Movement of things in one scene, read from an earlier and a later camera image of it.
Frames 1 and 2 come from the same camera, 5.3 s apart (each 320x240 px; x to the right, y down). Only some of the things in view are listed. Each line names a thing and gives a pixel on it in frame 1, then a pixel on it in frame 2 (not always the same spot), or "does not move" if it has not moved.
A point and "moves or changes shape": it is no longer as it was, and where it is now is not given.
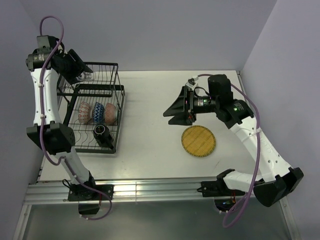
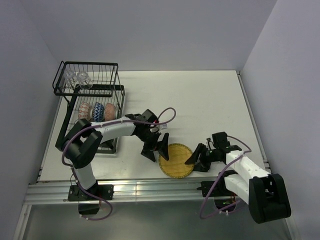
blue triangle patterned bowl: x=84 y=113 does not move
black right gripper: x=180 y=106 -> x=194 y=157
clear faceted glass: x=88 y=76 moves or changes shape
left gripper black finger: x=75 y=56 -> x=163 y=147
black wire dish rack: x=94 y=107 does not move
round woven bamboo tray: x=198 y=141 -> x=175 y=167
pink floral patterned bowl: x=110 y=113 does not move
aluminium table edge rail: x=49 y=191 does not move
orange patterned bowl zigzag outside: x=98 y=114 does not move
